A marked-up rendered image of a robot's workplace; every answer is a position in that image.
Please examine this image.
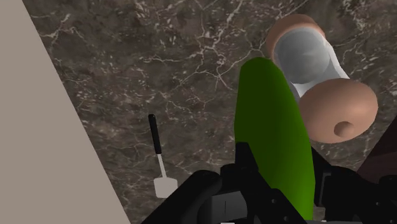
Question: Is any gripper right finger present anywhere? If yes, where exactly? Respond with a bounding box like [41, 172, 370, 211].
[310, 145, 397, 224]

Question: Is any black handled grey spatula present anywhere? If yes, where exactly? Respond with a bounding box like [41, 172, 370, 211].
[147, 113, 179, 199]

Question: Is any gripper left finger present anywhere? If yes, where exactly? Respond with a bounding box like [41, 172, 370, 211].
[141, 142, 308, 224]

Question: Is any green cucumber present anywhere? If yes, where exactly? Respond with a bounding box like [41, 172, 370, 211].
[233, 57, 316, 221]

